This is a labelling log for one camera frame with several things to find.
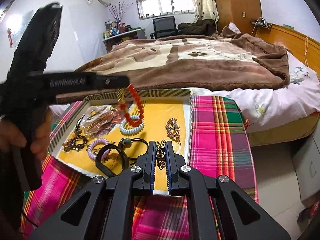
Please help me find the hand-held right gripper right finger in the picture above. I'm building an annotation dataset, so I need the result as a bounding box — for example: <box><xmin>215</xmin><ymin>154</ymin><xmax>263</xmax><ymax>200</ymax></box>
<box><xmin>164</xmin><ymin>141</ymin><xmax>292</xmax><ymax>240</ymax></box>

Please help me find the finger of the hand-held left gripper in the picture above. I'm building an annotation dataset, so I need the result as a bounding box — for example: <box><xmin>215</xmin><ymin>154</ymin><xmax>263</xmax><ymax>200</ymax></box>
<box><xmin>97</xmin><ymin>73</ymin><xmax>131</xmax><ymax>91</ymax></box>

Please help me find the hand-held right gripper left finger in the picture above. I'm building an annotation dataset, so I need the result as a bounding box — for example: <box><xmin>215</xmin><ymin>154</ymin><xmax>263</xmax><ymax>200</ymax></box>
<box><xmin>30</xmin><ymin>141</ymin><xmax>156</xmax><ymax>240</ymax></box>

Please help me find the gold chain jewelry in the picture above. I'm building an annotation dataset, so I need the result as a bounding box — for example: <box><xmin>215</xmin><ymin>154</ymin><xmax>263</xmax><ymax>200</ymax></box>
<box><xmin>155</xmin><ymin>140</ymin><xmax>167</xmax><ymax>170</ymax></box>

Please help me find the red bead bracelet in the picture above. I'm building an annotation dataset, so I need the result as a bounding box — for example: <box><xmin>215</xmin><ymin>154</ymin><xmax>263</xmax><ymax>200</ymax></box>
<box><xmin>116</xmin><ymin>84</ymin><xmax>145</xmax><ymax>127</ymax></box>

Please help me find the black hair tie with bead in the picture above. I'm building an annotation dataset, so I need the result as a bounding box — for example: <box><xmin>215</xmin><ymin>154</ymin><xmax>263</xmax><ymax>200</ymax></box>
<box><xmin>118</xmin><ymin>137</ymin><xmax>149</xmax><ymax>159</ymax></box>

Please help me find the rhinestone hair clip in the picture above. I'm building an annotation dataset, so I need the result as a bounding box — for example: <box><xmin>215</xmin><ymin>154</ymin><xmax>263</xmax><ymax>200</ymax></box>
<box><xmin>165</xmin><ymin>118</ymin><xmax>182</xmax><ymax>145</ymax></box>

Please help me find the clear pearlescent hair claw clip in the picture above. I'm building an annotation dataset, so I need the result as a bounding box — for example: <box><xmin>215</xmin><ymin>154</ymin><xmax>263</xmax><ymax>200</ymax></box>
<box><xmin>82</xmin><ymin>105</ymin><xmax>114</xmax><ymax>137</ymax></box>

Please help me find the black wide band bracelet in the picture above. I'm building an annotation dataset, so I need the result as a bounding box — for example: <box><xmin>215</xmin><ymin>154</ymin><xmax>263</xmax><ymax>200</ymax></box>
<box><xmin>96</xmin><ymin>145</ymin><xmax>130</xmax><ymax>178</ymax></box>

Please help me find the yellow printed cardboard box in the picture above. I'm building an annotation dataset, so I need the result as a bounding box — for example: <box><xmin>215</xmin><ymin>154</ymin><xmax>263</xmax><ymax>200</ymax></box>
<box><xmin>49</xmin><ymin>88</ymin><xmax>193</xmax><ymax>197</ymax></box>

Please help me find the purple spiral hair tie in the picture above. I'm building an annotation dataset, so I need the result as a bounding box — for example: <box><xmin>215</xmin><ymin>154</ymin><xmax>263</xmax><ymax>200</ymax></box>
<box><xmin>87</xmin><ymin>138</ymin><xmax>110</xmax><ymax>162</ymax></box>

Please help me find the person's left hand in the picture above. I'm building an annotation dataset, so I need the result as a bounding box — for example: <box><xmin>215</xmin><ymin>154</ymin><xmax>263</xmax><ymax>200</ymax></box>
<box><xmin>0</xmin><ymin>110</ymin><xmax>53</xmax><ymax>160</ymax></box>

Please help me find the group of bottles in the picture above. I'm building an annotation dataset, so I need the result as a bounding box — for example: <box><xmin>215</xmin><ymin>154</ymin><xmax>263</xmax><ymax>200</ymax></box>
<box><xmin>103</xmin><ymin>19</ymin><xmax>133</xmax><ymax>39</ymax></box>

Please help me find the plaid tablecloth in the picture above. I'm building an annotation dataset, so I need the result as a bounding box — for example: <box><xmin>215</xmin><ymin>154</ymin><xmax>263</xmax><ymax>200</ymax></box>
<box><xmin>20</xmin><ymin>94</ymin><xmax>259</xmax><ymax>240</ymax></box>

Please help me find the vase of flower branches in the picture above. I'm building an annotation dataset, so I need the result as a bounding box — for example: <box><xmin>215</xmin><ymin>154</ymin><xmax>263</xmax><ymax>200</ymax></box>
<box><xmin>107</xmin><ymin>1</ymin><xmax>135</xmax><ymax>30</ymax></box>

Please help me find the black office chair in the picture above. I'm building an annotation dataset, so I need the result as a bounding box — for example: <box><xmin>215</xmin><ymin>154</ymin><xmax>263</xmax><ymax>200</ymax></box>
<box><xmin>149</xmin><ymin>16</ymin><xmax>179</xmax><ymax>40</ymax></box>

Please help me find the brown paw-print blanket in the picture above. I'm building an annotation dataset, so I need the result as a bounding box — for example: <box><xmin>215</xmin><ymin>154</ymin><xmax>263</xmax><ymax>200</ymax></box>
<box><xmin>56</xmin><ymin>26</ymin><xmax>291</xmax><ymax>103</ymax></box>

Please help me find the window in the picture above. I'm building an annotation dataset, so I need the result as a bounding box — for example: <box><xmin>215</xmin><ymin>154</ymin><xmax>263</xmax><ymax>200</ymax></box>
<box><xmin>136</xmin><ymin>0</ymin><xmax>196</xmax><ymax>20</ymax></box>

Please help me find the dark brown cloth pile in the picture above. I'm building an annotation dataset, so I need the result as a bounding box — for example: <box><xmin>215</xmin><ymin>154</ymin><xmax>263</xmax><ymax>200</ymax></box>
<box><xmin>177</xmin><ymin>19</ymin><xmax>217</xmax><ymax>36</ymax></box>

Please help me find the dotted curtain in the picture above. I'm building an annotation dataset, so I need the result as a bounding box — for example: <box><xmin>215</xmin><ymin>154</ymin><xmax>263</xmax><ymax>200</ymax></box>
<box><xmin>186</xmin><ymin>0</ymin><xmax>220</xmax><ymax>28</ymax></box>

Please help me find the white nightstand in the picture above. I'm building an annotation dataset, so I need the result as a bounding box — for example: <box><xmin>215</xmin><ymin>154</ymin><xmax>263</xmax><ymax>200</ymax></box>
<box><xmin>291</xmin><ymin>129</ymin><xmax>320</xmax><ymax>207</ymax></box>

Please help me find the wooden wardrobe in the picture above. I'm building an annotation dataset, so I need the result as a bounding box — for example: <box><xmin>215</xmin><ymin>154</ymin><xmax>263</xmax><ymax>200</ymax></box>
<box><xmin>211</xmin><ymin>0</ymin><xmax>262</xmax><ymax>34</ymax></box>

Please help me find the red bag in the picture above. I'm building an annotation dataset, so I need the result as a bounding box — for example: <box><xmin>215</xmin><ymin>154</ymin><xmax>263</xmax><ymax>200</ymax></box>
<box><xmin>309</xmin><ymin>202</ymin><xmax>320</xmax><ymax>218</ymax></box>

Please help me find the power strip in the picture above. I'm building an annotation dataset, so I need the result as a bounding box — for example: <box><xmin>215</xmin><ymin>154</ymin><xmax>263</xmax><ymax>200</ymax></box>
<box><xmin>251</xmin><ymin>17</ymin><xmax>271</xmax><ymax>28</ymax></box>

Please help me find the white flower-print pillow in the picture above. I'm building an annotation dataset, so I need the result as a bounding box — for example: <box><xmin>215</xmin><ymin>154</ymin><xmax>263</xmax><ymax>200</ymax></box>
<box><xmin>287</xmin><ymin>52</ymin><xmax>320</xmax><ymax>100</ymax></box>

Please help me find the wooden bed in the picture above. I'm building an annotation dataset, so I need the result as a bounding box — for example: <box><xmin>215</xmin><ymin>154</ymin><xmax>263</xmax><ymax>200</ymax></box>
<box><xmin>246</xmin><ymin>24</ymin><xmax>320</xmax><ymax>148</ymax></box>

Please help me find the white spiral hair tie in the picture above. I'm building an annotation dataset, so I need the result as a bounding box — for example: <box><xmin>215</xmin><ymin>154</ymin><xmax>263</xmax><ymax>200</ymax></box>
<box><xmin>119</xmin><ymin>115</ymin><xmax>145</xmax><ymax>134</ymax></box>

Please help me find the black cord bracelet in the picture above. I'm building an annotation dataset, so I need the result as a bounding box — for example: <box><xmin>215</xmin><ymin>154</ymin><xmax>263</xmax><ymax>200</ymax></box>
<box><xmin>74</xmin><ymin>115</ymin><xmax>87</xmax><ymax>134</ymax></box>

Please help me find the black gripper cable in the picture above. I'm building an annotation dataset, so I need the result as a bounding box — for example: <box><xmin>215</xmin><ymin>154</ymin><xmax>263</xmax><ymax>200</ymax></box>
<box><xmin>21</xmin><ymin>209</ymin><xmax>38</xmax><ymax>228</ymax></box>

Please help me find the orange cable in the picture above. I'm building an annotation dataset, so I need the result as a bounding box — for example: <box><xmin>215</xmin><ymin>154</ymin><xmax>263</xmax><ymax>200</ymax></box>
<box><xmin>303</xmin><ymin>36</ymin><xmax>311</xmax><ymax>66</ymax></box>

